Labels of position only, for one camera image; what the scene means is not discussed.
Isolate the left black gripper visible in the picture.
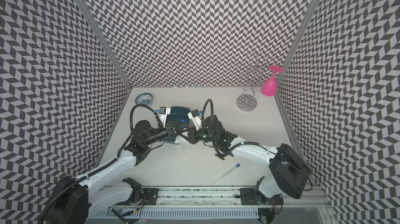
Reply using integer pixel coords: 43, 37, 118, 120
145, 122, 189, 146

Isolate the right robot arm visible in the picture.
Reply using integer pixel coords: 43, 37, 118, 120
185, 112, 311, 205

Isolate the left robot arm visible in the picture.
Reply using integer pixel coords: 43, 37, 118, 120
38, 120, 188, 224

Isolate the teal plastic tray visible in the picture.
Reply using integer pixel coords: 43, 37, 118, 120
166, 106, 191, 124

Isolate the blue white ceramic bowl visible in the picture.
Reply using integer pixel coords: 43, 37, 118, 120
135, 93, 153, 106

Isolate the pink plastic wine glass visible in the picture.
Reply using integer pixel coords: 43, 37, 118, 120
261, 65, 283, 97

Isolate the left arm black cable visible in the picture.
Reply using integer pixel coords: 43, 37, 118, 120
116, 103, 158, 159

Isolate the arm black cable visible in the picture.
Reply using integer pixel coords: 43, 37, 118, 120
116, 103, 158, 159
201, 98, 215, 128

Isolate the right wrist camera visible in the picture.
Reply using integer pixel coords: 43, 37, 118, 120
187, 109, 202, 131

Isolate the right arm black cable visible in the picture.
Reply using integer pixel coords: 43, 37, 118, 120
201, 98, 215, 128

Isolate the chrome wire glass rack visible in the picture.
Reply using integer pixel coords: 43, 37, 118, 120
236, 52, 270, 112

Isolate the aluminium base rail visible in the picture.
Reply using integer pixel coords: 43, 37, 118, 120
62, 185, 332, 224

